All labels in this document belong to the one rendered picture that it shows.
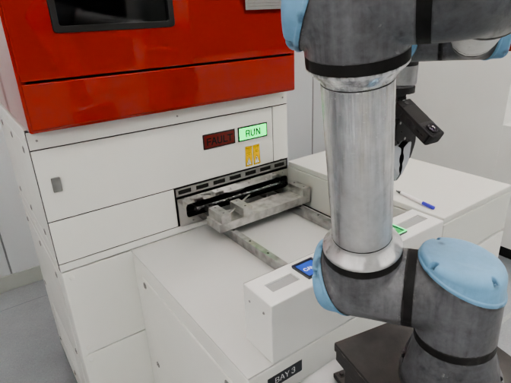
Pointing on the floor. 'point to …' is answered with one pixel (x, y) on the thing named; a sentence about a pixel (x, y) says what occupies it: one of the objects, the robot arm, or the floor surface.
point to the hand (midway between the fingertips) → (398, 175)
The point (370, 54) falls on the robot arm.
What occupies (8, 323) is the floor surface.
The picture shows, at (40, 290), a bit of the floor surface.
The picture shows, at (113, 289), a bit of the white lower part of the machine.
